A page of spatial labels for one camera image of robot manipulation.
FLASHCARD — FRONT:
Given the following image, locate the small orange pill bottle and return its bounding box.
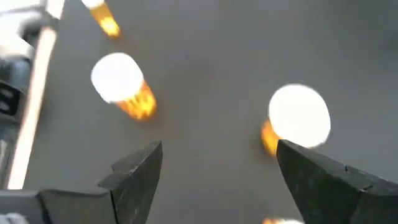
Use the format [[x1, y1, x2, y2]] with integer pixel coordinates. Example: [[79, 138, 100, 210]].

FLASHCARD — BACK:
[[262, 217, 305, 224], [81, 0, 121, 39]]

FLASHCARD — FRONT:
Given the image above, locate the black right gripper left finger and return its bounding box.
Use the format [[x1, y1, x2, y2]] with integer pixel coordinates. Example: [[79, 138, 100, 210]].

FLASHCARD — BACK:
[[0, 140, 164, 224]]

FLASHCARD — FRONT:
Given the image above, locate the large orange pill bottle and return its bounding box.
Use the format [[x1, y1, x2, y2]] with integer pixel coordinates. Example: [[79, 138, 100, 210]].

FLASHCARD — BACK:
[[260, 83, 332, 157], [90, 52, 158, 121]]

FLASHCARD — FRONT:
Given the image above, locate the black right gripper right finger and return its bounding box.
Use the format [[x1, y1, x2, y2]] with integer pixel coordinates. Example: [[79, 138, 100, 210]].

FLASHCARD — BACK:
[[275, 139, 398, 224]]

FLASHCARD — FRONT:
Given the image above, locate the silver table-level camera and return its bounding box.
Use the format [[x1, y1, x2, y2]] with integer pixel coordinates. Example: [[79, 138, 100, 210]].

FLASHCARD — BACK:
[[0, 52, 37, 125]]

